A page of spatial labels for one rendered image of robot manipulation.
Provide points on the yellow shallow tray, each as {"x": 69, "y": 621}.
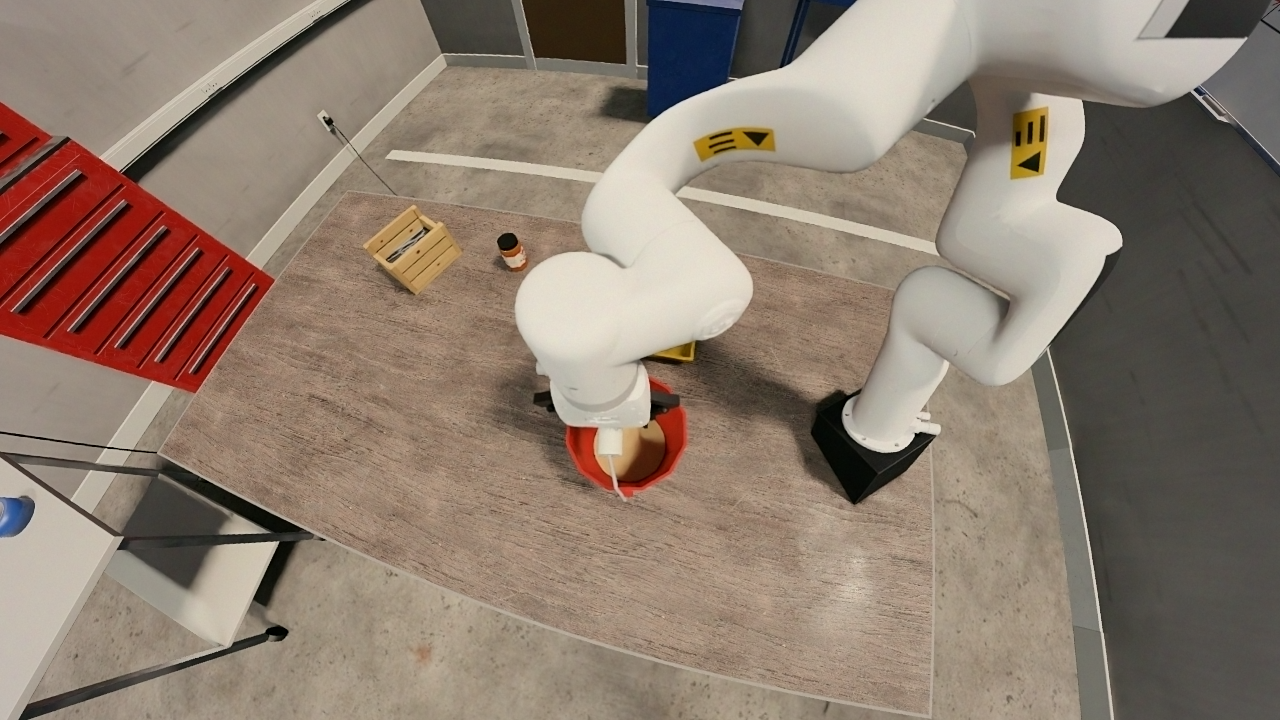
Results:
{"x": 682, "y": 353}

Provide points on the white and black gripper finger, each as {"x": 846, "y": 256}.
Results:
{"x": 544, "y": 399}
{"x": 667, "y": 400}

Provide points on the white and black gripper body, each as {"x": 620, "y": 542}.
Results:
{"x": 634, "y": 412}

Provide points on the light wooden slatted crate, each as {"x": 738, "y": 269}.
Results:
{"x": 424, "y": 261}

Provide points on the small orange jar with black lid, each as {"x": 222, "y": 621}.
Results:
{"x": 512, "y": 252}

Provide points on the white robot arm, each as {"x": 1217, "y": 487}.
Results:
{"x": 667, "y": 280}

